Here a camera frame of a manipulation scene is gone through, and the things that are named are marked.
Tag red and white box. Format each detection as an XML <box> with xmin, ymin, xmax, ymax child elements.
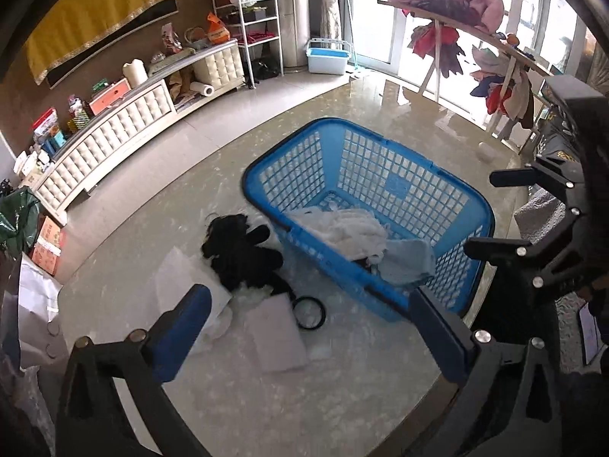
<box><xmin>32</xmin><ymin>109</ymin><xmax>59</xmax><ymax>135</ymax></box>

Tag printed cardboard box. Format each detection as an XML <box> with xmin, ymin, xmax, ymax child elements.
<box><xmin>31</xmin><ymin>216</ymin><xmax>65</xmax><ymax>277</ymax></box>

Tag green plastic bag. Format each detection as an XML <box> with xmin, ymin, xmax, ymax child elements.
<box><xmin>0</xmin><ymin>187</ymin><xmax>42</xmax><ymax>254</ymax></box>

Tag crumpled clear plastic bag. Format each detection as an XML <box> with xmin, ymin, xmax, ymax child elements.
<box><xmin>202</xmin><ymin>302</ymin><xmax>249</xmax><ymax>346</ymax></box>

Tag wooden clothes drying rack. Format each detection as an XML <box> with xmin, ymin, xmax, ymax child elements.
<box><xmin>378</xmin><ymin>0</ymin><xmax>568</xmax><ymax>140</ymax></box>

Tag orange plastic bag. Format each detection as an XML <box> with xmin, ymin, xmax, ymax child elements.
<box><xmin>206</xmin><ymin>12</ymin><xmax>232</xmax><ymax>44</ymax></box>

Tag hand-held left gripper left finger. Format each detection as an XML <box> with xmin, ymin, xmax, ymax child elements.
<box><xmin>54</xmin><ymin>284</ymin><xmax>213</xmax><ymax>457</ymax></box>

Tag black chair cover yellow print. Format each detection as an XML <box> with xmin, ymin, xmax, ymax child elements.
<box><xmin>535</xmin><ymin>119</ymin><xmax>584</xmax><ymax>173</ymax></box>

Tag light blue plastic box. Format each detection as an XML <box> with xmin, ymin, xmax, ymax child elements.
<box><xmin>306</xmin><ymin>38</ymin><xmax>354</xmax><ymax>76</ymax></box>

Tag cream plastic canister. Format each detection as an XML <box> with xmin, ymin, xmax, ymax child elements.
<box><xmin>123</xmin><ymin>58</ymin><xmax>148</xmax><ymax>88</ymax></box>

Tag black bag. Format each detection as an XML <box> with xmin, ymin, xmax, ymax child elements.
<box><xmin>251</xmin><ymin>56</ymin><xmax>282</xmax><ymax>83</ymax></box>

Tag light blue cloth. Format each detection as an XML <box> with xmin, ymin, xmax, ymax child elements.
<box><xmin>379</xmin><ymin>239</ymin><xmax>437</xmax><ymax>287</ymax></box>

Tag white standing air conditioner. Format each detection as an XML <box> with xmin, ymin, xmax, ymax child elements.
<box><xmin>273</xmin><ymin>0</ymin><xmax>311</xmax><ymax>70</ymax></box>

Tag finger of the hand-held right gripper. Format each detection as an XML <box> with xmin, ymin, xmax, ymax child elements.
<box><xmin>464</xmin><ymin>221</ymin><xmax>580</xmax><ymax>292</ymax></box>
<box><xmin>489</xmin><ymin>162</ymin><xmax>584</xmax><ymax>216</ymax></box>

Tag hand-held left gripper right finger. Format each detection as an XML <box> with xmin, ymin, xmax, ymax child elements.
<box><xmin>408</xmin><ymin>289</ymin><xmax>569</xmax><ymax>457</ymax></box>

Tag white gauze cloth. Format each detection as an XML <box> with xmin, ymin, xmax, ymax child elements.
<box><xmin>290</xmin><ymin>207</ymin><xmax>392</xmax><ymax>264</ymax></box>

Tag blue plastic basket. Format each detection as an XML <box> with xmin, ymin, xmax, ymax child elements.
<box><xmin>242</xmin><ymin>118</ymin><xmax>496</xmax><ymax>322</ymax></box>

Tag black cloth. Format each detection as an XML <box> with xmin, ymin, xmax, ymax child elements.
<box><xmin>202</xmin><ymin>214</ymin><xmax>292</xmax><ymax>297</ymax></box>

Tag white paper bag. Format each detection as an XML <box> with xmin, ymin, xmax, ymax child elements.
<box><xmin>0</xmin><ymin>252</ymin><xmax>70</xmax><ymax>372</ymax></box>

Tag cream tufted television cabinet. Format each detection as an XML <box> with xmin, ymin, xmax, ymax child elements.
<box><xmin>35</xmin><ymin>38</ymin><xmax>246</xmax><ymax>225</ymax></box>

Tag yellow television cover cloth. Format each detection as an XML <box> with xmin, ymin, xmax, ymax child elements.
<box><xmin>24</xmin><ymin>0</ymin><xmax>185</xmax><ymax>85</ymax></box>

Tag orange drawer box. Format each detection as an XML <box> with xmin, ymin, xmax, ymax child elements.
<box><xmin>89</xmin><ymin>78</ymin><xmax>132</xmax><ymax>115</ymax></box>

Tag red hanging clothes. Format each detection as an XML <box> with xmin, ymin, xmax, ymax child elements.
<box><xmin>408</xmin><ymin>24</ymin><xmax>466</xmax><ymax>78</ymax></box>

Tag black tape roll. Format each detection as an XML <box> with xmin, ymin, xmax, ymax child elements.
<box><xmin>292</xmin><ymin>296</ymin><xmax>327</xmax><ymax>329</ymax></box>

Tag patterned beige curtain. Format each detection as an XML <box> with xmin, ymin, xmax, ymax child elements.
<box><xmin>318</xmin><ymin>0</ymin><xmax>356</xmax><ymax>53</ymax></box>

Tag white metal shelf rack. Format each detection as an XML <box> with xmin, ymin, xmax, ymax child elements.
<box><xmin>212</xmin><ymin>0</ymin><xmax>284</xmax><ymax>89</ymax></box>

